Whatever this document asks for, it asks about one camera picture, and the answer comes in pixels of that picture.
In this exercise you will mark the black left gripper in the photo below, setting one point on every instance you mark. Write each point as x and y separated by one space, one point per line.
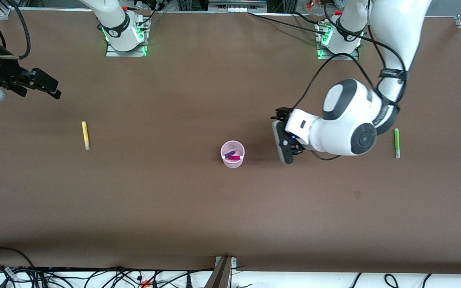
281 114

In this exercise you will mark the pink highlighter pen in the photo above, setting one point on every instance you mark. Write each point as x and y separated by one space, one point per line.
235 157

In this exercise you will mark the purple highlighter pen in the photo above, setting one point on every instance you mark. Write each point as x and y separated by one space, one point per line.
229 154

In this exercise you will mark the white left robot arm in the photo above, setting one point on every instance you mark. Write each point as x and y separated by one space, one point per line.
346 120

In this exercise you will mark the pink plastic pen holder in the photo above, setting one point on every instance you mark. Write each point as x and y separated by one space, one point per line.
232 162

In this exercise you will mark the yellow highlighter pen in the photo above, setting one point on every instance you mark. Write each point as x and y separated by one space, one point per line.
85 135

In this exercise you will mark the green highlighter pen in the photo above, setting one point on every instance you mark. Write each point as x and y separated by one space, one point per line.
396 142

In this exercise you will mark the aluminium strut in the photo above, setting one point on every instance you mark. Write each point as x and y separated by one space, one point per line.
219 276

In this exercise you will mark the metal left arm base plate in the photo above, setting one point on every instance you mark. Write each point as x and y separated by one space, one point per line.
338 56

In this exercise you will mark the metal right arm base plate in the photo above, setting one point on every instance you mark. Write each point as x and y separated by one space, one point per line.
126 52

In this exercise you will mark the grey network switch box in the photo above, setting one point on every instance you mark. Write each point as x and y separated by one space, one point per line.
236 4

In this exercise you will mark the metal strut bracket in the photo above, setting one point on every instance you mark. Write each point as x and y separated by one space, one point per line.
233 262

